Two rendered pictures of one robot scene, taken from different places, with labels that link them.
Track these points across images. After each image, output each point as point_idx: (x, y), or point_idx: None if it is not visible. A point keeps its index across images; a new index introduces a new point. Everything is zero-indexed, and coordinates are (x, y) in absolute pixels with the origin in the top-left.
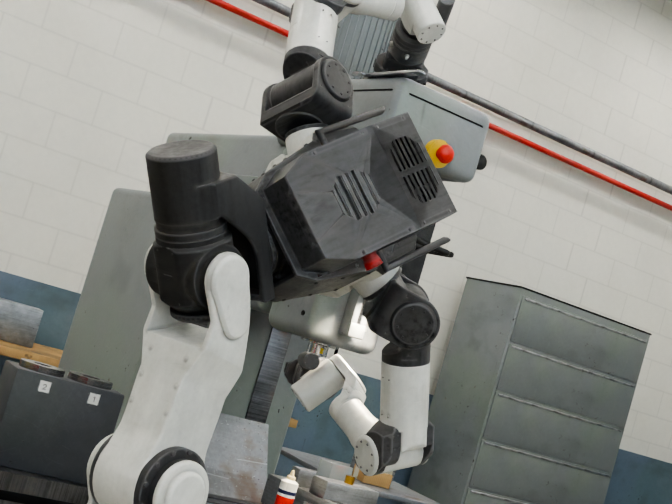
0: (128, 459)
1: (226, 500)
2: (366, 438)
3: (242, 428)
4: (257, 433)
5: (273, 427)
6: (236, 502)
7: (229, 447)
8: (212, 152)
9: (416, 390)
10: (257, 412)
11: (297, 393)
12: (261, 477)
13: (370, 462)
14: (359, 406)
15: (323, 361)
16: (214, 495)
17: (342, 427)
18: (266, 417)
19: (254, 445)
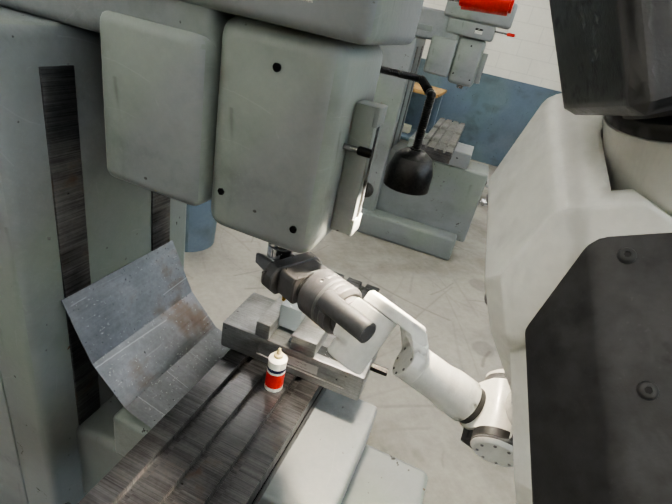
0: None
1: (212, 392)
2: (507, 447)
3: (154, 262)
4: (167, 256)
5: (176, 238)
6: (220, 384)
7: (152, 289)
8: None
9: None
10: (161, 238)
11: (352, 370)
12: (187, 292)
13: (507, 462)
14: (441, 367)
15: (359, 305)
16: (196, 391)
17: (423, 394)
18: (169, 236)
19: (170, 269)
